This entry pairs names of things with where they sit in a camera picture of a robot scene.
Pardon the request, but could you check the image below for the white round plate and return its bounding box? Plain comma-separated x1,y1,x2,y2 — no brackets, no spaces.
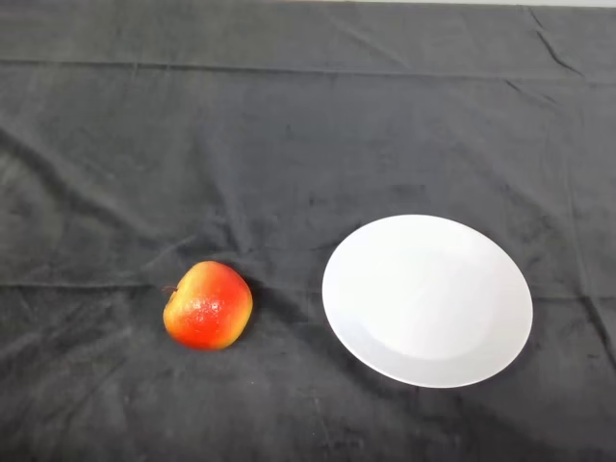
321,214,534,390

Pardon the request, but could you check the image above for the black cloth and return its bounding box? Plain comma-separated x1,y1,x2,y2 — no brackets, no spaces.
0,2,616,462

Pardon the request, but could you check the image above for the red yellow apple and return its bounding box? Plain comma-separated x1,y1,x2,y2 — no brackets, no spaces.
162,260,254,352

